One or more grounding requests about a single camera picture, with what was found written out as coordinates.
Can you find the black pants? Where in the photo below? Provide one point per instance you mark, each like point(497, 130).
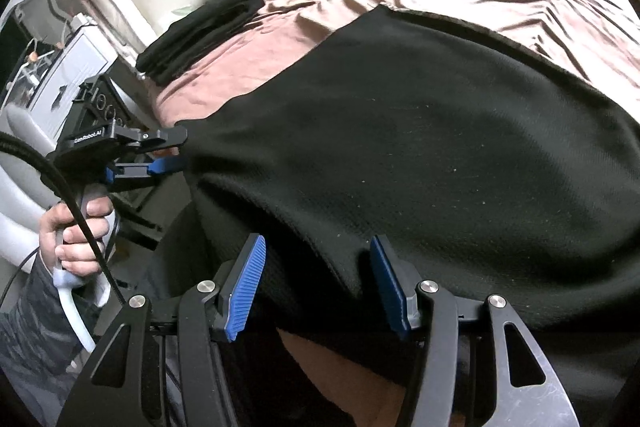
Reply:
point(400, 132)

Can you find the white dresser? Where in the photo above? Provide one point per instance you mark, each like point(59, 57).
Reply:
point(70, 67)

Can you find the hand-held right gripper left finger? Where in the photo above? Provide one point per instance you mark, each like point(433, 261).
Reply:
point(245, 287)

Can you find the plastic packet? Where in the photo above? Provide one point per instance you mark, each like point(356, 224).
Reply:
point(182, 9)

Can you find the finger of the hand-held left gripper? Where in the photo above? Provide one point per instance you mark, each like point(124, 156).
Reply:
point(165, 137)
point(165, 164)

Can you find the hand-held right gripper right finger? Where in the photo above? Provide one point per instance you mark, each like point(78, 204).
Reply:
point(390, 287)

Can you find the stack of folded black clothes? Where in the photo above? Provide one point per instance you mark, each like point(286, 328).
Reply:
point(200, 37)

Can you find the person's left hand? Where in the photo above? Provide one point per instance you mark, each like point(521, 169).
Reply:
point(75, 252)

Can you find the person's left forearm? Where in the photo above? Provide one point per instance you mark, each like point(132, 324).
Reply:
point(35, 322)

